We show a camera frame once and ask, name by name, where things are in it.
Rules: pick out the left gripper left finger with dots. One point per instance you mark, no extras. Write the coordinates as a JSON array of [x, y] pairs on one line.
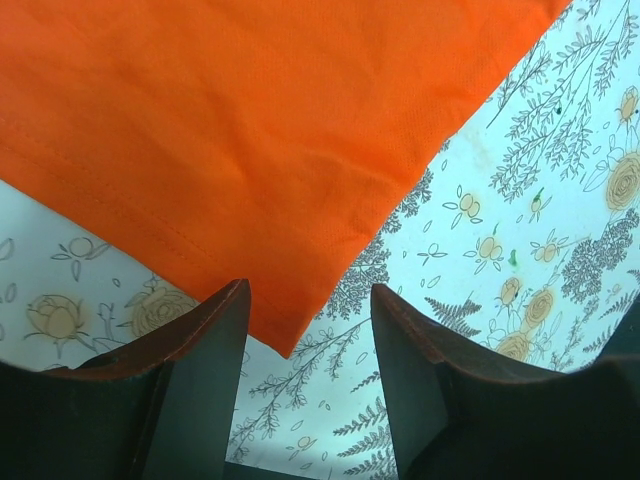
[[159, 407]]

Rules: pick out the floral table mat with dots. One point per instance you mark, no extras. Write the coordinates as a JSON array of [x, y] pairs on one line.
[[522, 234]]

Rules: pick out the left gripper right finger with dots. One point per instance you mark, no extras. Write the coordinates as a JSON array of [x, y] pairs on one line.
[[458, 410]]

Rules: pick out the orange t shirt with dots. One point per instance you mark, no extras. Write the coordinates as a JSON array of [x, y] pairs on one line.
[[263, 140]]

